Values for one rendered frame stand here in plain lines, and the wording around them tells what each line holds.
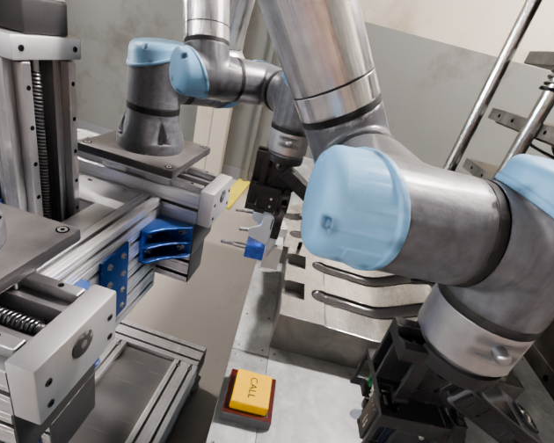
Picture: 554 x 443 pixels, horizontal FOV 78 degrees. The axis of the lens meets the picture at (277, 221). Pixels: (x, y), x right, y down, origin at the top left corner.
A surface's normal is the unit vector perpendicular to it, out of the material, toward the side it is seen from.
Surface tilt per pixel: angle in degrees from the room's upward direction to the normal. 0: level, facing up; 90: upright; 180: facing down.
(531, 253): 73
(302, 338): 90
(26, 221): 0
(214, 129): 90
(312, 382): 0
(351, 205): 65
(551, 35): 90
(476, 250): 80
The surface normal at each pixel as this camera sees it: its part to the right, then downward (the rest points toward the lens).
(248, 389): 0.24, -0.86
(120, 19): -0.20, 0.42
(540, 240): 0.14, -0.02
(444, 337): -0.81, 0.08
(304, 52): -0.38, 0.57
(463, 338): -0.67, 0.19
